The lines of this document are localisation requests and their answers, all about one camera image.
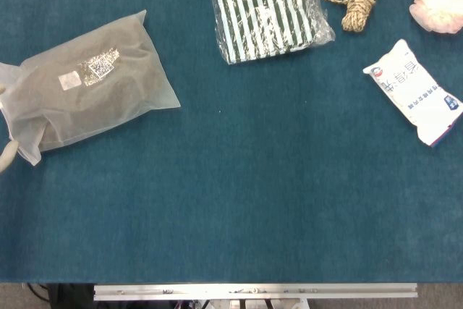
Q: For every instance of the striped item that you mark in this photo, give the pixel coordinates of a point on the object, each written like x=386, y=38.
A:
x=264, y=16

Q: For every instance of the pink mesh bath puff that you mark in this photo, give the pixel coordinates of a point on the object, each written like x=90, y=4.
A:
x=439, y=5

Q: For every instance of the frosted grey plastic bag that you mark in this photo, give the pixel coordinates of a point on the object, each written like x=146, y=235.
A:
x=108, y=92

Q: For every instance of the black base cover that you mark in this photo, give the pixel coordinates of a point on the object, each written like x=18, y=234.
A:
x=70, y=296

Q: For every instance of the white blue refill pouch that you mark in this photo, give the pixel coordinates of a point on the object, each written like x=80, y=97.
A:
x=412, y=92

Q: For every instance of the aluminium profile rail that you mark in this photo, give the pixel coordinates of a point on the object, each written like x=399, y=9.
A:
x=253, y=291

